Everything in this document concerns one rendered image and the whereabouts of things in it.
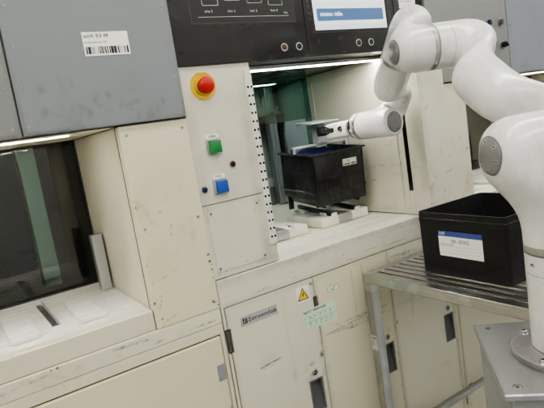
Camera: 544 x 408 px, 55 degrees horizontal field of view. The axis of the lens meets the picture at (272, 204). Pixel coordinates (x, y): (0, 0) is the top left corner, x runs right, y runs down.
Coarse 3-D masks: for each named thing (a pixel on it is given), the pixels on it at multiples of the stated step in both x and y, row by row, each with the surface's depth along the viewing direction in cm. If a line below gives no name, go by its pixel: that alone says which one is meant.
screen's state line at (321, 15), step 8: (320, 8) 145; (328, 8) 146; (336, 8) 148; (344, 8) 149; (352, 8) 151; (360, 8) 153; (368, 8) 154; (376, 8) 156; (320, 16) 145; (328, 16) 146; (336, 16) 148; (344, 16) 149; (352, 16) 151; (360, 16) 153; (368, 16) 155; (376, 16) 156
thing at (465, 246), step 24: (432, 216) 141; (456, 216) 134; (480, 216) 128; (504, 216) 153; (432, 240) 142; (456, 240) 136; (480, 240) 129; (504, 240) 123; (432, 264) 144; (456, 264) 137; (480, 264) 131; (504, 264) 125
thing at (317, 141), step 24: (336, 120) 179; (312, 144) 180; (336, 144) 191; (288, 168) 184; (312, 168) 170; (336, 168) 175; (360, 168) 180; (288, 192) 187; (312, 192) 173; (336, 192) 176; (360, 192) 181
